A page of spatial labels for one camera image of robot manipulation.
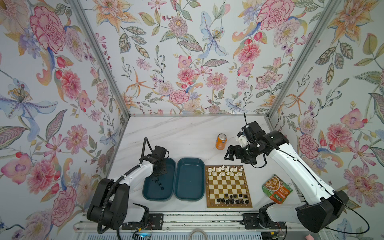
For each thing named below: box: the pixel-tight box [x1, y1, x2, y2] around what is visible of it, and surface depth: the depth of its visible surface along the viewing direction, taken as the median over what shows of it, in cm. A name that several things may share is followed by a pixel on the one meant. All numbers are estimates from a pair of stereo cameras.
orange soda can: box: [215, 133, 227, 151], surface depth 97 cm
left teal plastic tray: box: [142, 158, 177, 202], surface depth 84 cm
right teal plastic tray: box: [174, 157, 206, 202], surface depth 87 cm
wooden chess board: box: [205, 165, 253, 208], surface depth 86 cm
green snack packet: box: [262, 174, 293, 205], surface depth 85 cm
